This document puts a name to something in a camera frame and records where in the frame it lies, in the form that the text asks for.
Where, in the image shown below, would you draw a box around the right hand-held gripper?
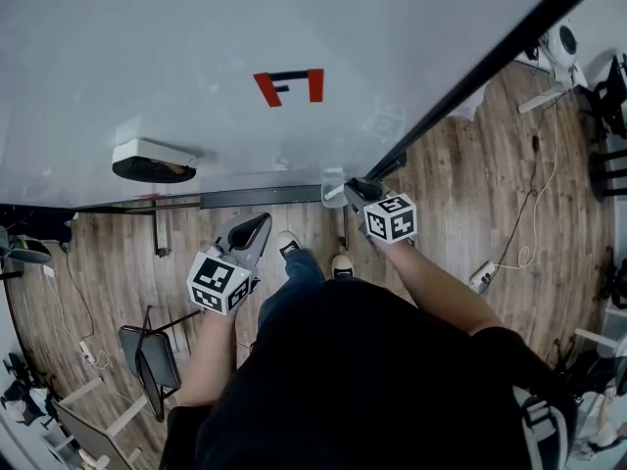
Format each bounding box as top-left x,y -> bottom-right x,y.
344,175 -> 419,258

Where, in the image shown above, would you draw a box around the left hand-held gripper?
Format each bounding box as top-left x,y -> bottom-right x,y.
186,211 -> 274,316

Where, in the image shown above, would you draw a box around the clear plastic container with tube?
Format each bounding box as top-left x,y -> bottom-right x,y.
320,165 -> 350,210

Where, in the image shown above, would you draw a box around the person's right forearm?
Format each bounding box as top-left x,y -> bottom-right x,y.
386,240 -> 506,337

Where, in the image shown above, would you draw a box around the person's left forearm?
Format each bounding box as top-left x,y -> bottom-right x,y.
173,305 -> 246,408

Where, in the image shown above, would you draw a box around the black whiteboard eraser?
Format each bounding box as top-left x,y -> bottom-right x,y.
111,137 -> 200,184

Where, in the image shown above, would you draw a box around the person's left shoe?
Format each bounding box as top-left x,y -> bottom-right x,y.
277,229 -> 304,259

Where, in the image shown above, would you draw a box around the person's shoe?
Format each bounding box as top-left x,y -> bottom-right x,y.
277,229 -> 304,259
330,254 -> 356,281

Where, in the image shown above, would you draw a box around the person's left leg blue jeans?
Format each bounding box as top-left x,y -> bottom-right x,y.
256,248 -> 327,335

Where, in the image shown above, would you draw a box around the person's right shoe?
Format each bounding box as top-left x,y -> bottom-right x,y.
330,254 -> 356,281

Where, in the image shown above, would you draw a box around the white plastic bag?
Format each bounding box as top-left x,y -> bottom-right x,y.
453,83 -> 491,121

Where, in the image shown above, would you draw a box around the black folding chair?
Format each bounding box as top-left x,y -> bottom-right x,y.
117,305 -> 202,424

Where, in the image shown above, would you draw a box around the person's black shirt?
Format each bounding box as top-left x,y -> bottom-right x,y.
164,279 -> 579,470

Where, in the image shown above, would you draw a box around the small white table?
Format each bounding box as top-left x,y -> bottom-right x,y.
517,56 -> 589,115

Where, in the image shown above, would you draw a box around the white round device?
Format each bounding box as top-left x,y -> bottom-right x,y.
546,15 -> 584,75

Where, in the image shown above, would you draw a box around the dark top desk white legs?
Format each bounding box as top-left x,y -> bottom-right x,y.
51,377 -> 148,470

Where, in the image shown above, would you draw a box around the black office chair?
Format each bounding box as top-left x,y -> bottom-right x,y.
585,52 -> 627,139

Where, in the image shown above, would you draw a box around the black chair base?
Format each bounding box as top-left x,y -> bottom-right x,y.
595,246 -> 627,308

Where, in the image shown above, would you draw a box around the black floor cable with adapter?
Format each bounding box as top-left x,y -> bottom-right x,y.
494,134 -> 543,268

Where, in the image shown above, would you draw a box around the long white floor cable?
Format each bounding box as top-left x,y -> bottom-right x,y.
494,90 -> 562,271

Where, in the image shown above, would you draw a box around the white whiteboard black frame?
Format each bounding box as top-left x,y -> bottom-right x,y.
0,0 -> 621,212

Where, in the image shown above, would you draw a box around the black stool frame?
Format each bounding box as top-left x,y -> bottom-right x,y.
590,147 -> 627,200

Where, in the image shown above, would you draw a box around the grey black shoulder strap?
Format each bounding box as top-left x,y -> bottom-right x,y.
511,384 -> 572,470

